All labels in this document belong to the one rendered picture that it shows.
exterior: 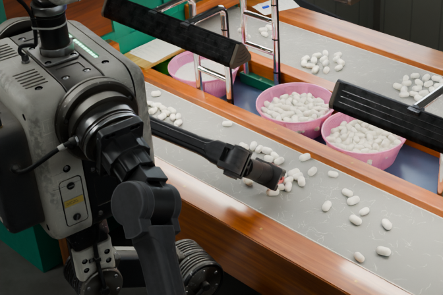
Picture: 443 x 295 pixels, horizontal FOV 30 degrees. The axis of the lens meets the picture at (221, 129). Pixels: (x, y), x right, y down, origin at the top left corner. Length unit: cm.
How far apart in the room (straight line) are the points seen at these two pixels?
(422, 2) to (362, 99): 226
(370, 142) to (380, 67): 50
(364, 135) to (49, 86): 135
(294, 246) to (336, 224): 17
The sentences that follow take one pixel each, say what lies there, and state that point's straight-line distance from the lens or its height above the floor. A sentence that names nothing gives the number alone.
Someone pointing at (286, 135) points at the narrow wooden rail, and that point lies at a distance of 261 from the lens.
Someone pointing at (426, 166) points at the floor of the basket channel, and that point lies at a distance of 264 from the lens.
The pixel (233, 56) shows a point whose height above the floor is 108.
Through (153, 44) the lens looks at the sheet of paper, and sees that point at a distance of 320.
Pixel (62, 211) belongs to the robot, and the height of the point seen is 120.
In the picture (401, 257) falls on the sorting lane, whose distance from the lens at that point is 220.
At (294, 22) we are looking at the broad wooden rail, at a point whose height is 76.
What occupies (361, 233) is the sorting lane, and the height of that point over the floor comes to 74.
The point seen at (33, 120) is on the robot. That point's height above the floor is 142.
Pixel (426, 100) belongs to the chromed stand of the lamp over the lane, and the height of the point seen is 112.
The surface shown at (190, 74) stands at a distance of 305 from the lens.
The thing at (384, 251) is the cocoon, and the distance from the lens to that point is 218.
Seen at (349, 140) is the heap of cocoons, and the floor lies 75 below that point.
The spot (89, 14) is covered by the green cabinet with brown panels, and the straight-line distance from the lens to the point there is 304.
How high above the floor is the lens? 218
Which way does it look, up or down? 32 degrees down
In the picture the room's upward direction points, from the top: 4 degrees counter-clockwise
